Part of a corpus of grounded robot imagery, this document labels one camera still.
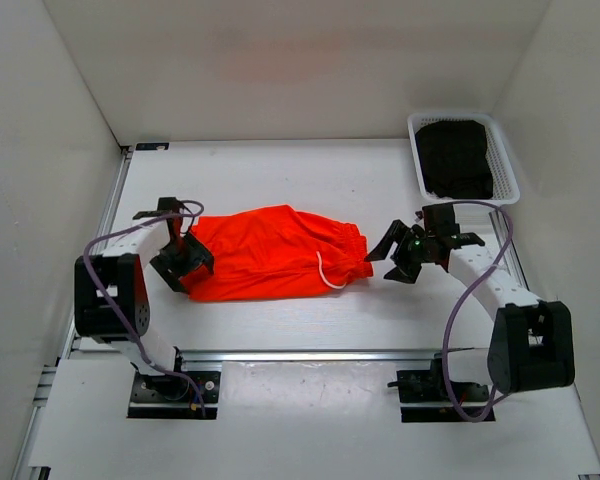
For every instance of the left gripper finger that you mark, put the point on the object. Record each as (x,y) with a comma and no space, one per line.
(199,255)
(164,270)

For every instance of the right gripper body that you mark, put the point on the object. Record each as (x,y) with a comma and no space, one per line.
(414,248)

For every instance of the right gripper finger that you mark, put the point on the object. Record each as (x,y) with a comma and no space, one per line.
(408,275)
(394,234)

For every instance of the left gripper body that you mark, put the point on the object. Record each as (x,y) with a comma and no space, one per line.
(179,255)

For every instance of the orange shorts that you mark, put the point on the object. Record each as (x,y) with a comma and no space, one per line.
(276,252)

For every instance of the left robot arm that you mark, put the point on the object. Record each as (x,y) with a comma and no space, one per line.
(111,299)

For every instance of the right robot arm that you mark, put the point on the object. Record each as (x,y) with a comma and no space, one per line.
(531,344)

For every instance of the black shorts in basket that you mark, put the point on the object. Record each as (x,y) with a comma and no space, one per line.
(452,156)

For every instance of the white plastic basket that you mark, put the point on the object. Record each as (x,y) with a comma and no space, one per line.
(505,186)

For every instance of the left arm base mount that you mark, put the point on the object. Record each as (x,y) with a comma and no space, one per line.
(165,397)

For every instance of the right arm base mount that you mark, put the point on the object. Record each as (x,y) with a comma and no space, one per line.
(428,394)

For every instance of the aluminium front rail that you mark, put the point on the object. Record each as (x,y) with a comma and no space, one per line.
(217,356)

